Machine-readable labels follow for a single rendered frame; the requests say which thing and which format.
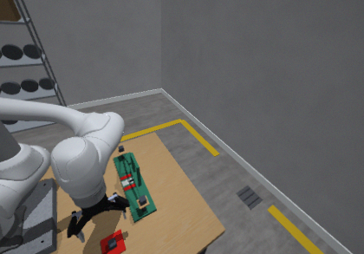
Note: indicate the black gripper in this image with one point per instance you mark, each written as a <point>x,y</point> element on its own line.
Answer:
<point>104,205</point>

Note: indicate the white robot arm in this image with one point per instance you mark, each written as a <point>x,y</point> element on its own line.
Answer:
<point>78,163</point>

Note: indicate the red square plate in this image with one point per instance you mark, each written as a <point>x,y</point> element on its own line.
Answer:
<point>120,244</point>

